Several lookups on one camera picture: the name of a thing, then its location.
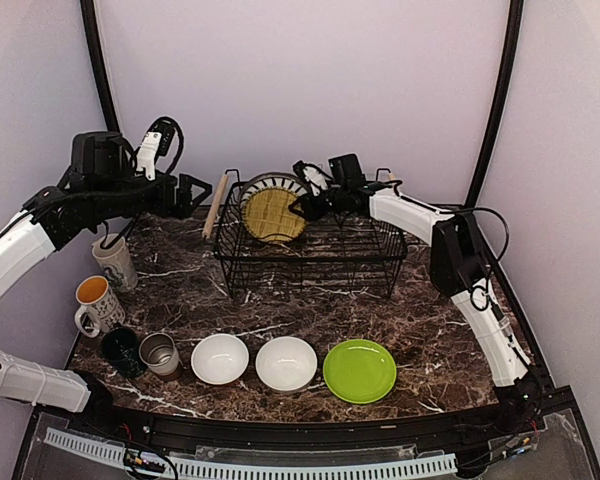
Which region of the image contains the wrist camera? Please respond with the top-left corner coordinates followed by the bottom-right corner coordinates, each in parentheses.
top-left (136, 116), bottom-right (185, 181)
top-left (292, 160), bottom-right (329, 196)

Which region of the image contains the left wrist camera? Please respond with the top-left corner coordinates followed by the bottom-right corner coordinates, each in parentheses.
top-left (136, 116), bottom-right (185, 181)

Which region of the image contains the left wooden rack handle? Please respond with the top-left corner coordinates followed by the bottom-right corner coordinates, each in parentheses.
top-left (202, 172), bottom-right (229, 240)

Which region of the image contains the blue striped white plate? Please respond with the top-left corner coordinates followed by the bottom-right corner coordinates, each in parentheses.
top-left (239, 172), bottom-right (308, 202)

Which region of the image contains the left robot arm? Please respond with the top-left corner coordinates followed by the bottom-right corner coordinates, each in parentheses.
top-left (0, 117), bottom-right (212, 436)

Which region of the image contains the dark green mug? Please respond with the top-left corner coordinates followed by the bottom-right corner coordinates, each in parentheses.
top-left (100, 327), bottom-right (147, 379)

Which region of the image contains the green plastic plate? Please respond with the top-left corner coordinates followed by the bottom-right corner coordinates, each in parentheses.
top-left (322, 339), bottom-right (397, 405)

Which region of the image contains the white cable duct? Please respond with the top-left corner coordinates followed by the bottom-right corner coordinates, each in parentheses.
top-left (44, 428), bottom-right (457, 480)

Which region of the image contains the patterned white mug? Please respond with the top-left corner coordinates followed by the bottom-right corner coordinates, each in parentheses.
top-left (74, 275), bottom-right (126, 338)

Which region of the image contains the black wire dish rack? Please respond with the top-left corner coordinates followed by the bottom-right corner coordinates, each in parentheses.
top-left (213, 180), bottom-right (409, 297)

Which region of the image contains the orange bowl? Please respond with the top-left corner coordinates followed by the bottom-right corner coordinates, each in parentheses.
top-left (190, 333), bottom-right (250, 385)

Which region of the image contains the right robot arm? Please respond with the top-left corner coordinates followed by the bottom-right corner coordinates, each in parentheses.
top-left (289, 154), bottom-right (529, 388)

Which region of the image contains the yellow woven plate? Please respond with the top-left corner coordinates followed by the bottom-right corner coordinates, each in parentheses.
top-left (242, 187), bottom-right (307, 243)

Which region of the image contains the floral white tall cup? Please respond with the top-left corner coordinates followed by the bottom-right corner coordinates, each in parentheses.
top-left (91, 234), bottom-right (138, 292)

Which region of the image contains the black front rail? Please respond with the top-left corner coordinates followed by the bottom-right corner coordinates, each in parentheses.
top-left (64, 399), bottom-right (546, 454)

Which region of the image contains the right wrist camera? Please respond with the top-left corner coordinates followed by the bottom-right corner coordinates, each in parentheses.
top-left (292, 160), bottom-right (329, 196)

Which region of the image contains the white ceramic bowl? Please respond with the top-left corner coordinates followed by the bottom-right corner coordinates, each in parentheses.
top-left (255, 336), bottom-right (318, 393)

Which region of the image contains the white brown-band cup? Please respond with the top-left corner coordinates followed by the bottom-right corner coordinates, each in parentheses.
top-left (139, 333), bottom-right (184, 382)

